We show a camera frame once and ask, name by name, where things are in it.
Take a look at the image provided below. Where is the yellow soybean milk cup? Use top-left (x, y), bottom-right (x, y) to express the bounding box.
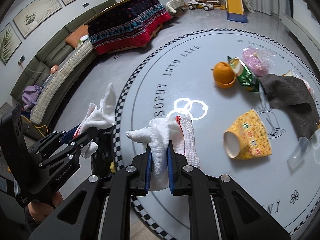
top-left (223, 109), bottom-right (272, 160)

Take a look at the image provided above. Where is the white cotton glove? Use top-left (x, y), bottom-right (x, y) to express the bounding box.
top-left (73, 83), bottom-right (117, 138)
top-left (125, 114), bottom-right (201, 192)

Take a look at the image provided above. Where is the small clear plastic cup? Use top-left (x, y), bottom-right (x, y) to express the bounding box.
top-left (287, 129), bottom-right (319, 171)

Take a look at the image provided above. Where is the orange peel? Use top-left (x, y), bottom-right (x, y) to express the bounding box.
top-left (212, 62), bottom-right (236, 89)

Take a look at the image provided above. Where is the green snack packet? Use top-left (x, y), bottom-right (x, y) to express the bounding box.
top-left (227, 56), bottom-right (259, 92)

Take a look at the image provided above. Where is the grey felt cloth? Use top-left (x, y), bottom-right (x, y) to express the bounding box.
top-left (259, 74), bottom-right (319, 139)

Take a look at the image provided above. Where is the pink plastic bag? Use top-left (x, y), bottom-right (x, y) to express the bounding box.
top-left (241, 47), bottom-right (275, 76)

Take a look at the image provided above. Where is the black trash bin bag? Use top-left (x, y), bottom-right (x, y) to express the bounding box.
top-left (91, 127), bottom-right (113, 178)

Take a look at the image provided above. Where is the left hand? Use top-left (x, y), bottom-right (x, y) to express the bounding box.
top-left (25, 191), bottom-right (63, 232)

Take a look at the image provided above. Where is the purple backpack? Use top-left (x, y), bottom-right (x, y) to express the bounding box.
top-left (22, 85), bottom-right (42, 111)

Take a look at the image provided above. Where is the green sofa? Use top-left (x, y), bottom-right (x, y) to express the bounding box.
top-left (10, 0), bottom-right (116, 140)

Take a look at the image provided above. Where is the small pink toy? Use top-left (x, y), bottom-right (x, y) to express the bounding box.
top-left (50, 65), bottom-right (59, 74)

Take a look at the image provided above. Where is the quilted sofa mat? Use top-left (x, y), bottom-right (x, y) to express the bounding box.
top-left (30, 39), bottom-right (93, 125)

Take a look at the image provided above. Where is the orange cushion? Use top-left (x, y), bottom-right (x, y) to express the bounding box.
top-left (65, 25), bottom-right (88, 49)

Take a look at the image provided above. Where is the round white table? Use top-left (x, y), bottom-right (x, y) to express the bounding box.
top-left (113, 29), bottom-right (319, 239)

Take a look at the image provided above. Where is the table with patterned blanket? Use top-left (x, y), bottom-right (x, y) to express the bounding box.
top-left (87, 0), bottom-right (171, 55)

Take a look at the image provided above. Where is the woven basket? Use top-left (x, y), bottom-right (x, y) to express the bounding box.
top-left (165, 0), bottom-right (186, 15)

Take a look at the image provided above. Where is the toy ride-on car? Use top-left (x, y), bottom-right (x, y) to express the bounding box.
top-left (187, 0), bottom-right (214, 11)

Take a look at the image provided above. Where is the yellow cable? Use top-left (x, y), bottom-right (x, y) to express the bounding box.
top-left (22, 115), bottom-right (49, 138)

